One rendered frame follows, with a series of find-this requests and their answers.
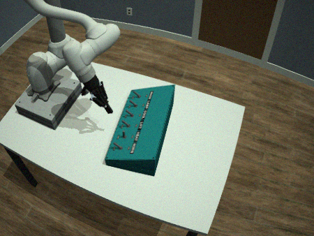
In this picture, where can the teal console panel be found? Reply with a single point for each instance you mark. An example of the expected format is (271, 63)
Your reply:
(144, 119)

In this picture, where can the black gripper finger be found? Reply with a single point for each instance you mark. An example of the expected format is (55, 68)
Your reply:
(100, 102)
(103, 93)

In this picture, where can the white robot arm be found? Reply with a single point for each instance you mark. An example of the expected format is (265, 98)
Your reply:
(66, 51)

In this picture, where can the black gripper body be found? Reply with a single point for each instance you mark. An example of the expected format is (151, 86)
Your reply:
(91, 85)

